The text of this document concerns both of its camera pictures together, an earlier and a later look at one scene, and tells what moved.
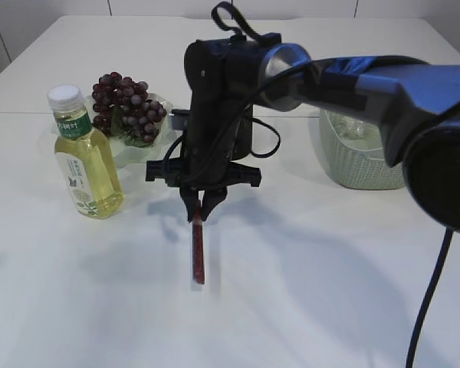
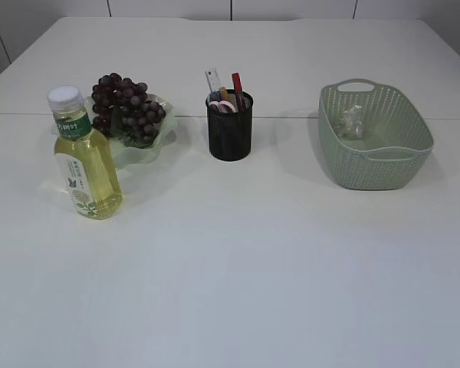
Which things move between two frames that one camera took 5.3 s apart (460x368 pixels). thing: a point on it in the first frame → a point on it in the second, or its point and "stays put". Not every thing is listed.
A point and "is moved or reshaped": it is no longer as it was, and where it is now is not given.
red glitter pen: (198, 243) is moved or reshaped
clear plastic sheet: (350, 127) stays put
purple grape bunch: (123, 107) stays put
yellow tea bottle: (86, 155) stays put
